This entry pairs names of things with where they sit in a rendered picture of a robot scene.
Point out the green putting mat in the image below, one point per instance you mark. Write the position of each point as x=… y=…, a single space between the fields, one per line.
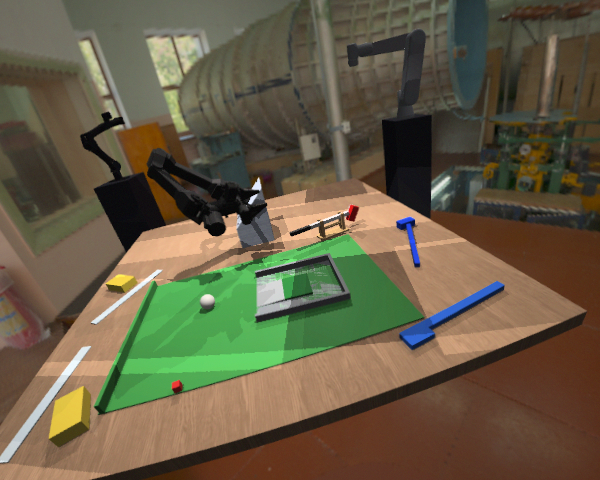
x=180 y=340

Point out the white flat bar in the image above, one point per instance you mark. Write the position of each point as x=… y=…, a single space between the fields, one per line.
x=36 y=415
x=125 y=298

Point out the white golf ball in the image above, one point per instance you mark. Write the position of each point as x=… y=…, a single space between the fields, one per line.
x=207 y=301

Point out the yellow rectangular block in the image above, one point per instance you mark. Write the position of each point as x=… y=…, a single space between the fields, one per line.
x=121 y=283
x=70 y=416

